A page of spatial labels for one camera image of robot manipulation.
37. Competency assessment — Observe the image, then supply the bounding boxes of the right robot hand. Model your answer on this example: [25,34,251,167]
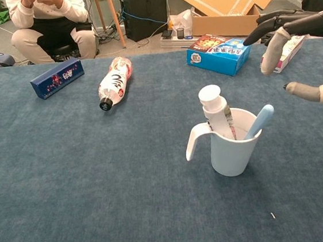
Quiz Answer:
[239,4,323,112]

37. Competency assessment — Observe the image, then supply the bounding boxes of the light blue toothbrush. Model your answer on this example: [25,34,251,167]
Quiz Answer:
[240,103,278,141]

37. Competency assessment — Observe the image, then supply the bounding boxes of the white toothpaste tube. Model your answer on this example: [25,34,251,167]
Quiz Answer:
[197,83,237,144]

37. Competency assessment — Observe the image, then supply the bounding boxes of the white pink small box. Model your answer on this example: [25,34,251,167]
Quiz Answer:
[256,35,309,76]

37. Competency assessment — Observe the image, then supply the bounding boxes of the cardboard box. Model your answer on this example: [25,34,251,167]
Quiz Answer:
[176,0,283,44]

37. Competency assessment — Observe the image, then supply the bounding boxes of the blue snack box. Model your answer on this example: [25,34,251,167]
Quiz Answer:
[184,29,255,82]

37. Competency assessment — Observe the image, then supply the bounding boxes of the white plastic bag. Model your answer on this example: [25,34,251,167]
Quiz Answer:
[167,7,195,39]

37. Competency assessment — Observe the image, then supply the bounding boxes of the black computer case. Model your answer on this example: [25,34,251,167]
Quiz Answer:
[120,0,171,44]

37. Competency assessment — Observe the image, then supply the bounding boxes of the wooden easel legs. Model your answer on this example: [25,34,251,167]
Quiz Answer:
[92,0,128,52]

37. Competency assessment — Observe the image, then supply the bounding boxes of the plastic bottle red white label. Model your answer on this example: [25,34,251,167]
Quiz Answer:
[94,55,137,113]

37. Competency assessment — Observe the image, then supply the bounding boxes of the black stool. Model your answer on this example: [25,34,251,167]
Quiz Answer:
[51,43,82,64]

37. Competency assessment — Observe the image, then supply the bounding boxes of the seated person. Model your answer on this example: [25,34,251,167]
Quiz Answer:
[5,0,99,68]

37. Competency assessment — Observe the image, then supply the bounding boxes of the dark blue long box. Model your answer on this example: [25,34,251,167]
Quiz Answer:
[27,55,88,102]

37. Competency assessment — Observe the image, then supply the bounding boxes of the blue table mat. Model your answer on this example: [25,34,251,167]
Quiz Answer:
[0,33,323,242]

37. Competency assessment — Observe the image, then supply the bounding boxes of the white plastic mug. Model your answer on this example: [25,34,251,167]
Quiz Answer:
[181,104,268,182]

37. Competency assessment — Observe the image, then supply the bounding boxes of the blue cable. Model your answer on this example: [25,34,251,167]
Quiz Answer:
[122,4,169,29]

